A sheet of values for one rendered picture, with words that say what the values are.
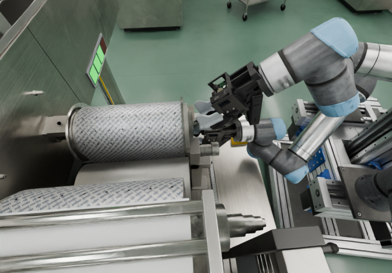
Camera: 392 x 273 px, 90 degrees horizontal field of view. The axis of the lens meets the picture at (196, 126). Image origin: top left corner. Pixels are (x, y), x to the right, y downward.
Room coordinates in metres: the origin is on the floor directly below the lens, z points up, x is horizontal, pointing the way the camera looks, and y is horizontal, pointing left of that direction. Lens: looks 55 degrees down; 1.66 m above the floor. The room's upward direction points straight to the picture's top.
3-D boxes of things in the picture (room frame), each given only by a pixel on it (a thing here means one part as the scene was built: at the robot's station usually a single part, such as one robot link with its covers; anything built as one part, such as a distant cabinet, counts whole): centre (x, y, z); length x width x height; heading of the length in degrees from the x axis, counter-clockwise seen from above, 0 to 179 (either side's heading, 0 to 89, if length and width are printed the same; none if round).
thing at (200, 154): (0.26, -0.01, 1.05); 0.06 x 0.05 x 0.31; 95
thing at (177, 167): (0.16, 0.14, 1.17); 0.26 x 0.12 x 0.12; 95
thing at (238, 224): (0.05, -0.07, 1.33); 0.06 x 0.03 x 0.03; 95
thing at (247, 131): (0.36, -0.16, 1.11); 0.08 x 0.05 x 0.08; 5
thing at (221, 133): (0.36, -0.08, 1.12); 0.12 x 0.08 x 0.09; 95
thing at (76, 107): (0.27, 0.28, 1.25); 0.15 x 0.01 x 0.15; 5
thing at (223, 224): (0.04, -0.01, 1.33); 0.06 x 0.06 x 0.06; 5
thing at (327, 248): (0.02, -0.16, 1.36); 0.05 x 0.01 x 0.01; 95
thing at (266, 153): (0.36, -0.25, 1.01); 0.11 x 0.08 x 0.11; 44
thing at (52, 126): (0.27, 0.33, 1.28); 0.06 x 0.05 x 0.02; 95
